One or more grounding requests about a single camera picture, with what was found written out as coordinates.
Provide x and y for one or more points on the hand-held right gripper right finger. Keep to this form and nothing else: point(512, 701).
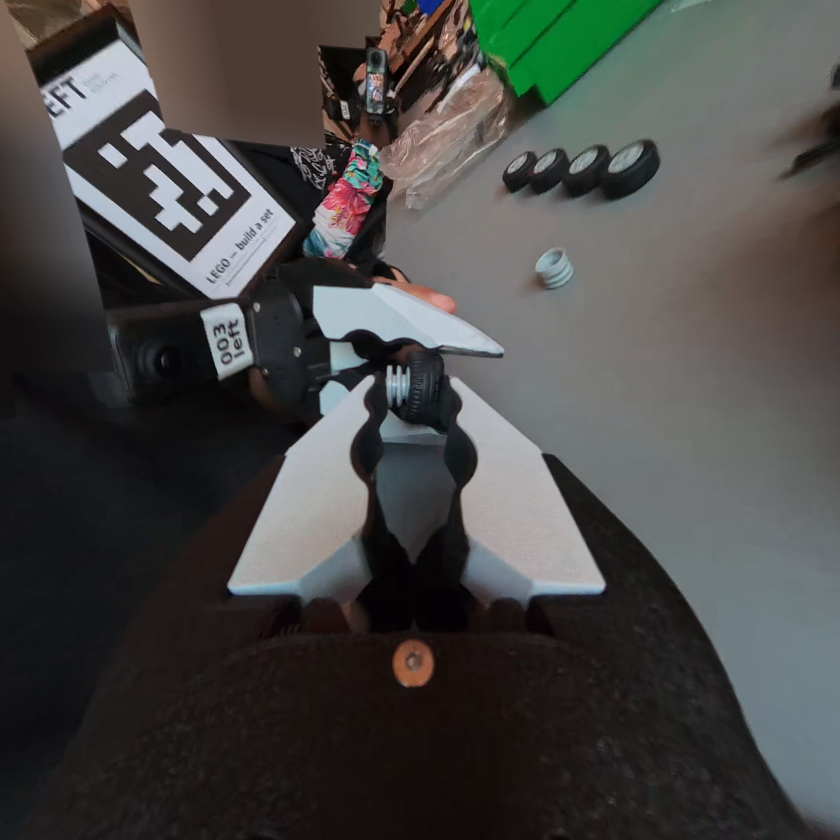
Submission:
point(531, 518)

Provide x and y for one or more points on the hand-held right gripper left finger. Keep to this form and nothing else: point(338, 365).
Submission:
point(302, 518)

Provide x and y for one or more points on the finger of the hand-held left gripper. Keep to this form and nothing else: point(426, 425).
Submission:
point(380, 315)
point(338, 394)

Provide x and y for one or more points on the grey ribbed cylinder piece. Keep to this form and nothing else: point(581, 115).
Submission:
point(555, 269)
point(397, 387)

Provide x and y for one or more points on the small black toy wheel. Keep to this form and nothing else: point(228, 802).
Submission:
point(589, 169)
point(426, 394)
point(550, 170)
point(631, 168)
point(520, 172)

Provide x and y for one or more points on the person's left hand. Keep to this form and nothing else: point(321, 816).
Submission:
point(433, 302)

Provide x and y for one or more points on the black framed marker sign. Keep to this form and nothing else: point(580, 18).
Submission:
point(174, 213)

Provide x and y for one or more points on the clear plastic bag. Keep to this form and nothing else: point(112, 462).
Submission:
point(446, 144)

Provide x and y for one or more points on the green plastic bin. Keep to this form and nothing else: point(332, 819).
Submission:
point(558, 39)

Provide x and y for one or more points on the black action camera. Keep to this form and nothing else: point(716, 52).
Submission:
point(377, 85)

